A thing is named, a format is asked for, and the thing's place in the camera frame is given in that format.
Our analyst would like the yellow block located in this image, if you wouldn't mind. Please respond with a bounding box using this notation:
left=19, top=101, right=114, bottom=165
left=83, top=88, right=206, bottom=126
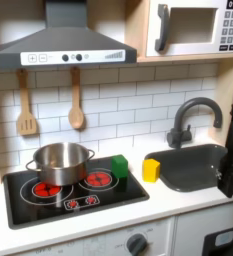
left=141, top=158, right=162, bottom=184

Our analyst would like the green block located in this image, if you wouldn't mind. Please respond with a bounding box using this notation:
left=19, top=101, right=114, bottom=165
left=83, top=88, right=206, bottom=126
left=111, top=154, right=130, bottom=180

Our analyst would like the dark grey sink basin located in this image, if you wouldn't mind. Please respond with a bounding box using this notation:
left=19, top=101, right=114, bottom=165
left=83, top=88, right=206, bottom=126
left=144, top=143, right=233, bottom=194

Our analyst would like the dark grey tap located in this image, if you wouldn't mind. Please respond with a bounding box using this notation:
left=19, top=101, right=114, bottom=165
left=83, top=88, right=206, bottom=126
left=166, top=96, right=224, bottom=150

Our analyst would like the black stove cooktop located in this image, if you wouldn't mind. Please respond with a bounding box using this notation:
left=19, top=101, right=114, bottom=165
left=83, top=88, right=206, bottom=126
left=2, top=155, right=151, bottom=231

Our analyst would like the grey oven knob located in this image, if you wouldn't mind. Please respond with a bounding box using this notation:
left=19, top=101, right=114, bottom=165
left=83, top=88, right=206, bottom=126
left=125, top=233, right=149, bottom=256

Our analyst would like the white toy microwave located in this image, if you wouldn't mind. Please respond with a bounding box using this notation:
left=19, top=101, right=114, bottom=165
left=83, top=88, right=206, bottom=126
left=145, top=0, right=233, bottom=58

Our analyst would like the wooden spoon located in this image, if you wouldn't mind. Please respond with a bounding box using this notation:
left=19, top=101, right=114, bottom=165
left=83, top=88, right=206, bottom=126
left=67, top=66, right=86, bottom=131

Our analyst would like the steel pot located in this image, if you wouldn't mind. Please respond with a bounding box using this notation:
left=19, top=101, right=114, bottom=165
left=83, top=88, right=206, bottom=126
left=25, top=142, right=96, bottom=187

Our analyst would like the grey range hood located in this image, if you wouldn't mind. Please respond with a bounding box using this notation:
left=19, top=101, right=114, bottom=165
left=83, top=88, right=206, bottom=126
left=0, top=0, right=138, bottom=71

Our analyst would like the wooden slotted spatula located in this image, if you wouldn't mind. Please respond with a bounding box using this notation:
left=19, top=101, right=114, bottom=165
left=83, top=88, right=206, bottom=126
left=15, top=68, right=39, bottom=137

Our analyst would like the black dishwasher handle panel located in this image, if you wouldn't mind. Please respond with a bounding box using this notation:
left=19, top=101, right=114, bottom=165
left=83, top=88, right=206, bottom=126
left=201, top=224, right=233, bottom=256

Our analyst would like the grey microwave door handle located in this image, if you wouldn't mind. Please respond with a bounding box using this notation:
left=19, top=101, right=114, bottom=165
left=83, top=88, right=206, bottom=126
left=154, top=3, right=171, bottom=53

